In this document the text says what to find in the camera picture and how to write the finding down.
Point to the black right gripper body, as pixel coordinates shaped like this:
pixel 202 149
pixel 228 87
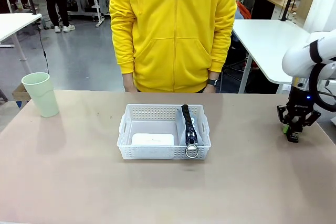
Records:
pixel 299 106

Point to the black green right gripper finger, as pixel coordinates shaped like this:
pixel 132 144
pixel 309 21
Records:
pixel 283 116
pixel 293 136

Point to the grey pencil case black zipper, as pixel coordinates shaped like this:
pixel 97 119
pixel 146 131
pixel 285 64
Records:
pixel 189 127

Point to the white rectangular box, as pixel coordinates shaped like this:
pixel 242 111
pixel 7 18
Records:
pixel 153 139

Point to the pale green plastic cup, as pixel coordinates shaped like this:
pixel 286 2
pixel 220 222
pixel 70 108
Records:
pixel 43 95

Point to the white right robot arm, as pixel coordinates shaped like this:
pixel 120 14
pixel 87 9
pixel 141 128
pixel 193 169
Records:
pixel 296 58

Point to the white perforated plastic basket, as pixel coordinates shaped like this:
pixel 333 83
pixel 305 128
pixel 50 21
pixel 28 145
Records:
pixel 157 153

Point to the person's left hand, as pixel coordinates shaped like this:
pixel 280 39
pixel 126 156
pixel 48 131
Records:
pixel 210 89

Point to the person's right hand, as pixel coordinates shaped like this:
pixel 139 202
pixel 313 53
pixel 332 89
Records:
pixel 130 82

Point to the black wristwatch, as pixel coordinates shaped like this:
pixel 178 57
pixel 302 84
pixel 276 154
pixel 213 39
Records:
pixel 213 82

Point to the wooden top desk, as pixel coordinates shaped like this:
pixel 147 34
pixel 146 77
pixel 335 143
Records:
pixel 282 2

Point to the person in yellow hoodie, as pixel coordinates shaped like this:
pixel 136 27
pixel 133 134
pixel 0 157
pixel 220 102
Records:
pixel 170 37

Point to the brown cardboard box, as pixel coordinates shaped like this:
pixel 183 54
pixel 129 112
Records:
pixel 19 94

